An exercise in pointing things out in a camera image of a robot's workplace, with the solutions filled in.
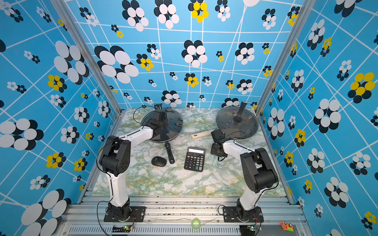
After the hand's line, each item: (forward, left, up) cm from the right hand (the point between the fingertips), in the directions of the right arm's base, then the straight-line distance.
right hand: (218, 151), depth 96 cm
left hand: (+19, +37, +12) cm, 44 cm away
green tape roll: (-39, +16, -1) cm, 42 cm away
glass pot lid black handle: (+17, -14, +9) cm, 24 cm away
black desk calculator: (-7, +16, +1) cm, 17 cm away
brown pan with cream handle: (+7, +9, +9) cm, 14 cm away
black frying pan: (-3, +32, +8) cm, 33 cm away
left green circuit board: (-42, +52, -3) cm, 67 cm away
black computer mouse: (-9, +38, +2) cm, 39 cm away
